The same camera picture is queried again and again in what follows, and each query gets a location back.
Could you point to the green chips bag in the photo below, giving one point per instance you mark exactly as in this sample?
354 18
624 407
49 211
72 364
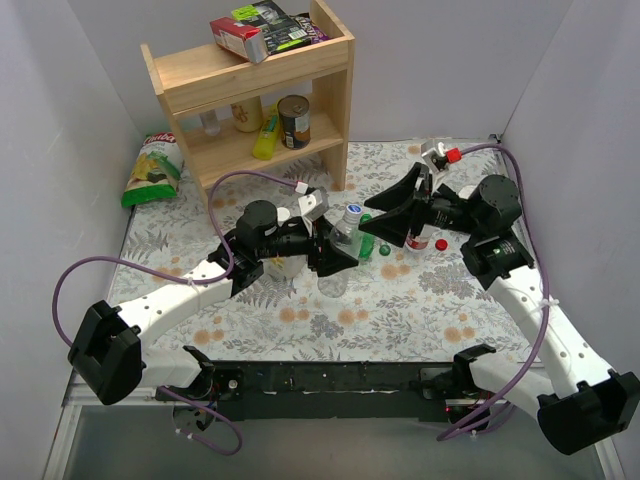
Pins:
157 171

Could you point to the green plastic bottle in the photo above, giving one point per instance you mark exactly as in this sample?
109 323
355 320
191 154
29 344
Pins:
367 240

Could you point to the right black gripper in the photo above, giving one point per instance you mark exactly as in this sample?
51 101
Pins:
423 208

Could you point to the yellow bottle on shelf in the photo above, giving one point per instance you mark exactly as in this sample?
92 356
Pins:
268 136

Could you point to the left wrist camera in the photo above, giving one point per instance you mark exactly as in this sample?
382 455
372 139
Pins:
312 205

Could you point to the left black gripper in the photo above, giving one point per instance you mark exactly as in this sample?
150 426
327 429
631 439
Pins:
318 243

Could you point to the purple snack packet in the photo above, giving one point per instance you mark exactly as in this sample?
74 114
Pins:
312 30

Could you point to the clear bottle blue white cap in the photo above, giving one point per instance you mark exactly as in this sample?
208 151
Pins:
346 236

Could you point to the wooden two-tier shelf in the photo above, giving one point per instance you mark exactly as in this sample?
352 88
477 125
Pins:
207 77

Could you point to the tin can on shelf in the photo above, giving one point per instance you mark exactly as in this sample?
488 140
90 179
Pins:
294 116

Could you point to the red white carton box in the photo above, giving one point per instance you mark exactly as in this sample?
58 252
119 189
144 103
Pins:
245 41

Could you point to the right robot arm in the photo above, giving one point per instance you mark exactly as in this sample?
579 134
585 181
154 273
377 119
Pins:
580 399

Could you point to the floral table mat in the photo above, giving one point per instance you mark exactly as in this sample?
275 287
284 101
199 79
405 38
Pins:
407 306

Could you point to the clear bottle red label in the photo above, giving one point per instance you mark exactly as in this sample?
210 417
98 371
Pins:
417 242

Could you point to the black green box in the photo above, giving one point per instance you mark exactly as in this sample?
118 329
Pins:
281 32

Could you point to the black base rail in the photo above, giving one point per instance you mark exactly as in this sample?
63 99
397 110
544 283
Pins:
264 390

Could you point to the square clear bottle white cap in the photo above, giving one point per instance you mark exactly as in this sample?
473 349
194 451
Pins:
284 268

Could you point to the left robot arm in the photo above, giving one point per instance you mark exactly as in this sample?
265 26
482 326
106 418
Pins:
113 349

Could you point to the small clear bottle on shelf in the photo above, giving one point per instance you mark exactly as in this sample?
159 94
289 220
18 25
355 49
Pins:
210 123

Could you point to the red bottle cap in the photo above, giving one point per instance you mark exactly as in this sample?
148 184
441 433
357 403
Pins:
441 245

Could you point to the green bottle cap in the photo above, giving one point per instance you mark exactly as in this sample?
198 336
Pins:
384 250

